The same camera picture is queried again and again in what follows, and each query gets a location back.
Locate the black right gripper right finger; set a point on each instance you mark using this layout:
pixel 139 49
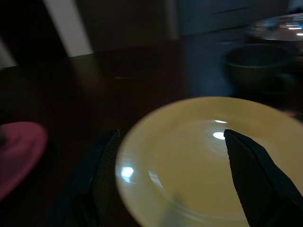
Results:
pixel 255 179

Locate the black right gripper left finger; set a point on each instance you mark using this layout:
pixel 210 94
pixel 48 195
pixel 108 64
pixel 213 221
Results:
pixel 104 160

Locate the yellow round plate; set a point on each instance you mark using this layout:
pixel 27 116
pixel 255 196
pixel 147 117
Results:
pixel 184 160

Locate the pink round plate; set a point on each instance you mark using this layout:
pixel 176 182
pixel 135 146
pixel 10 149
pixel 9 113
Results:
pixel 21 151

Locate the dark round bowl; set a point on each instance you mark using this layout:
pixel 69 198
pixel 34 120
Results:
pixel 255 68

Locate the silver pot lid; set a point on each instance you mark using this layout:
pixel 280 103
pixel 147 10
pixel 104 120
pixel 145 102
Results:
pixel 277 30

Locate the grey-blue cabinet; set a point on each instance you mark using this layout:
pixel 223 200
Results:
pixel 225 16

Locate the white post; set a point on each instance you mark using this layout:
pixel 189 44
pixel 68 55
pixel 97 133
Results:
pixel 6 56
pixel 68 28

